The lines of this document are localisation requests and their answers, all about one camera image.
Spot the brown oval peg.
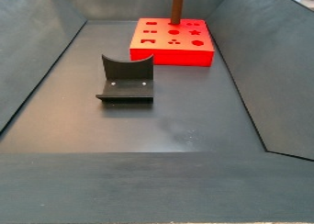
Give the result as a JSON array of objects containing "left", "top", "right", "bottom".
[{"left": 171, "top": 0, "right": 184, "bottom": 25}]

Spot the red shape-sorting board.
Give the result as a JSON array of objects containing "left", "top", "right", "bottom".
[{"left": 128, "top": 18, "right": 215, "bottom": 67}]

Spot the black curved holder bracket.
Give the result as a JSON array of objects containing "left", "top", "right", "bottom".
[{"left": 96, "top": 55, "right": 154, "bottom": 102}]

